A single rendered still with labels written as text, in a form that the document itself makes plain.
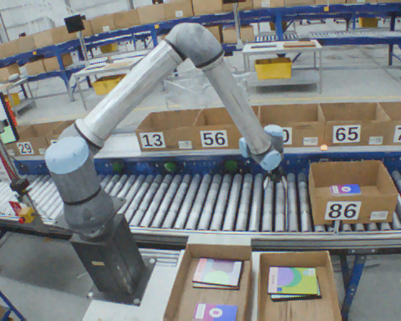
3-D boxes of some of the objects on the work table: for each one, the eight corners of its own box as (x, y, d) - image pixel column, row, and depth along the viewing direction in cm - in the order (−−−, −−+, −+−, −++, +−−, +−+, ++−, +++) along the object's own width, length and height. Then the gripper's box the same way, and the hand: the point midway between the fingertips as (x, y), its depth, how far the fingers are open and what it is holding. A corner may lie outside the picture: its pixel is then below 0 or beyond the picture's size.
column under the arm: (139, 307, 115) (113, 253, 99) (86, 298, 121) (53, 247, 105) (157, 259, 137) (138, 206, 120) (109, 255, 143) (84, 204, 126)
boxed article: (235, 325, 102) (235, 323, 101) (193, 321, 106) (192, 318, 106) (237, 308, 109) (237, 305, 108) (197, 304, 113) (196, 302, 112)
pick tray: (256, 354, 92) (255, 341, 87) (259, 267, 124) (258, 252, 119) (340, 353, 86) (345, 340, 81) (326, 266, 118) (328, 250, 113)
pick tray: (167, 333, 104) (161, 319, 99) (190, 257, 135) (186, 242, 130) (243, 341, 97) (241, 328, 91) (253, 260, 128) (251, 245, 123)
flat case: (237, 287, 115) (237, 286, 114) (192, 282, 121) (191, 280, 120) (243, 262, 126) (242, 260, 125) (200, 258, 132) (200, 256, 131)
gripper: (257, 164, 147) (259, 197, 157) (291, 163, 143) (291, 197, 153) (258, 155, 154) (260, 187, 165) (291, 154, 150) (291, 187, 160)
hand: (275, 188), depth 161 cm, fingers open, 10 cm apart
